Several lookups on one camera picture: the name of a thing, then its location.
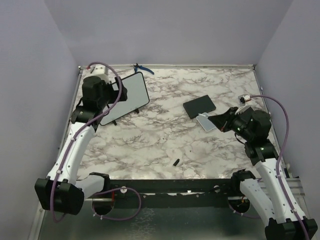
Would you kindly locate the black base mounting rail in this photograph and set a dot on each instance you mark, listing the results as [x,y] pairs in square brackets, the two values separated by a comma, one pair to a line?
[171,193]

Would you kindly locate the black marker cap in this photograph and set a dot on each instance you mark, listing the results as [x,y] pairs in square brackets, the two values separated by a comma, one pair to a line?
[176,162]

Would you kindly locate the blue handled pliers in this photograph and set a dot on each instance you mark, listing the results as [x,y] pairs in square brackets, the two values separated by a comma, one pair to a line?
[137,67]

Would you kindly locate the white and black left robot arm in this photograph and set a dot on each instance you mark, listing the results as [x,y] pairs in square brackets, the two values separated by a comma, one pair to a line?
[84,125]

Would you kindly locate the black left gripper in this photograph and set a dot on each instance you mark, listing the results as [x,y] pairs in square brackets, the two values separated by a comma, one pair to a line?
[115,93]

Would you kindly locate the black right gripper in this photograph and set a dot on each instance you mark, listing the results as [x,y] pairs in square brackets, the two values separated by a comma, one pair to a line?
[223,121]

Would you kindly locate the black framed whiteboard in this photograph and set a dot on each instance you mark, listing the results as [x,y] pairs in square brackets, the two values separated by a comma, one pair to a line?
[137,97]

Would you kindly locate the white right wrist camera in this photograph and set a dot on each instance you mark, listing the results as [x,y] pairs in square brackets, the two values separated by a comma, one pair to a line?
[243,99]

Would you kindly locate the aluminium frame profile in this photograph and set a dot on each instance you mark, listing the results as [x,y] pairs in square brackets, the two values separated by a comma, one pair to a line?
[45,220]

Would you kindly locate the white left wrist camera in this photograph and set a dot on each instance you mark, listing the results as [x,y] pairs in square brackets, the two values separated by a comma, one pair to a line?
[100,71]

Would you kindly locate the black rectangular eraser block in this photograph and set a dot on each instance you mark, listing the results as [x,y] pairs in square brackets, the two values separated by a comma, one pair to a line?
[197,106]

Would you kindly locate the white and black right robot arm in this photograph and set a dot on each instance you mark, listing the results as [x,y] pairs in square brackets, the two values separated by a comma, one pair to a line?
[277,207]

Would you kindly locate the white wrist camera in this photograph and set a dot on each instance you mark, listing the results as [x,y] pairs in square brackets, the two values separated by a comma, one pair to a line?
[243,99]
[100,71]

